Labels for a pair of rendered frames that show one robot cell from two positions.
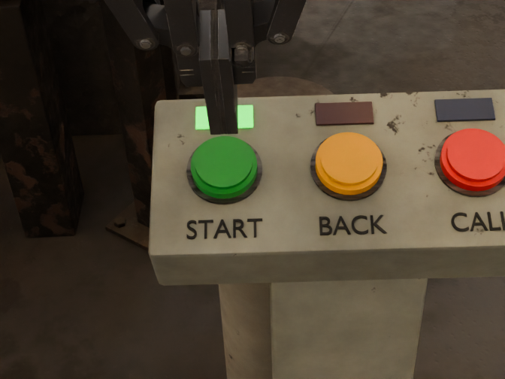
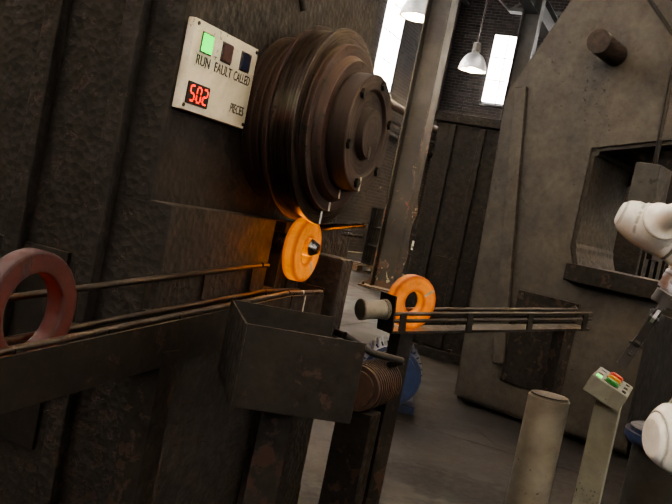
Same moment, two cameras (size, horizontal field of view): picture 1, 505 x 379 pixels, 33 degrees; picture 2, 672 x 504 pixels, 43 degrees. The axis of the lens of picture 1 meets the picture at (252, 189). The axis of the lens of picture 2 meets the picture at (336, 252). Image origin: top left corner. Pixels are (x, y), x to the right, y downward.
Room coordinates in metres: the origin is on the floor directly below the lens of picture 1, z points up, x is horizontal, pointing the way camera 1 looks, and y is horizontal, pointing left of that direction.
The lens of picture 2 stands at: (0.32, 2.53, 0.93)
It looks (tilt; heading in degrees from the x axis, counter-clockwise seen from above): 3 degrees down; 291
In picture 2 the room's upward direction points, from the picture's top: 11 degrees clockwise
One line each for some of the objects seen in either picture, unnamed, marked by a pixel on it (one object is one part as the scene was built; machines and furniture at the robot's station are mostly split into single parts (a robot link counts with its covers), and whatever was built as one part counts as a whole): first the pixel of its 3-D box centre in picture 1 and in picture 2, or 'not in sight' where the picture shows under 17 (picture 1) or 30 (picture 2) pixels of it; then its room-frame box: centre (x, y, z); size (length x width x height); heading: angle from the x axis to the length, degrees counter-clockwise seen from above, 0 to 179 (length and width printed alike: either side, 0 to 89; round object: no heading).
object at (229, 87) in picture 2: not in sight; (218, 76); (1.27, 0.94, 1.15); 0.26 x 0.02 x 0.18; 88
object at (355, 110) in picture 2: not in sight; (361, 132); (1.05, 0.60, 1.11); 0.28 x 0.06 x 0.28; 88
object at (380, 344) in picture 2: not in sight; (389, 369); (1.50, -1.66, 0.17); 0.57 x 0.31 x 0.34; 108
